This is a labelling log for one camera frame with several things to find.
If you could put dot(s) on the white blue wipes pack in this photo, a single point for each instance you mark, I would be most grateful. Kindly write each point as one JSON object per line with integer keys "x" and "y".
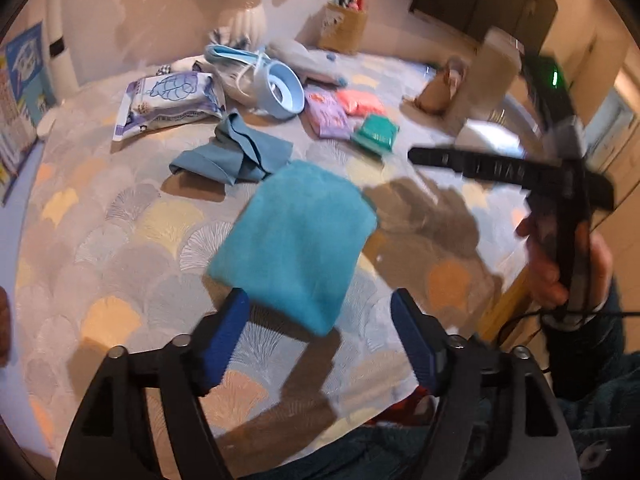
{"x": 165, "y": 101}

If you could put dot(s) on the white ribbed vase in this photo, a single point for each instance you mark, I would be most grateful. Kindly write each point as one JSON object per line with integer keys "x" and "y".
{"x": 242, "y": 28}

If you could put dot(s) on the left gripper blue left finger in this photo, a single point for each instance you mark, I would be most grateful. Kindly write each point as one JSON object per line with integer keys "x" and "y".
{"x": 220, "y": 333}

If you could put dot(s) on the person's right hand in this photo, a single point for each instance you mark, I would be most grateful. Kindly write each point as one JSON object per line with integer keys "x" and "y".
{"x": 544, "y": 274}

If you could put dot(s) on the grey-blue folded cloth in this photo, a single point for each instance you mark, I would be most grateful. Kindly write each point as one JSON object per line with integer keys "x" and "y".
{"x": 235, "y": 153}

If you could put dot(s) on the tan drawstring bag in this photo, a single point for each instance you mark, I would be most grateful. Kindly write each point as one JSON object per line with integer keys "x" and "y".
{"x": 437, "y": 95}

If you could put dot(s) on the woven pen holder basket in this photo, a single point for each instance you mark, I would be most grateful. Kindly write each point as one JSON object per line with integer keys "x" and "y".
{"x": 342, "y": 29}

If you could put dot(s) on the green plastic pack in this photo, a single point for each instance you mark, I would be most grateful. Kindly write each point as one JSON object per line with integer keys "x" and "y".
{"x": 377, "y": 134}

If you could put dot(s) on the blue plush toy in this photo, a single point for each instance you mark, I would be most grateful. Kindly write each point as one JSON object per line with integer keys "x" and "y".
{"x": 302, "y": 62}

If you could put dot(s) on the teal microfiber cloth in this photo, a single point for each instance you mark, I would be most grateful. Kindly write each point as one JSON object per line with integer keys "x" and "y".
{"x": 295, "y": 247}

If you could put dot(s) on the coral pink pack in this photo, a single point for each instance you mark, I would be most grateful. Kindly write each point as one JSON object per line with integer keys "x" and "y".
{"x": 360, "y": 103}

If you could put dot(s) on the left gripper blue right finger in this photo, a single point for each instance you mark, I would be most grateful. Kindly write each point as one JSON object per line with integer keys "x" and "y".
{"x": 419, "y": 335}

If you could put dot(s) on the purple wipes pack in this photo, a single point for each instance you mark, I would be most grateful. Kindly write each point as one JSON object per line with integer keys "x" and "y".
{"x": 326, "y": 115}

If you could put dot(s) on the light blue tape roll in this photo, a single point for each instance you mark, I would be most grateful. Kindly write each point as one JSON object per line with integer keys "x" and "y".
{"x": 278, "y": 91}

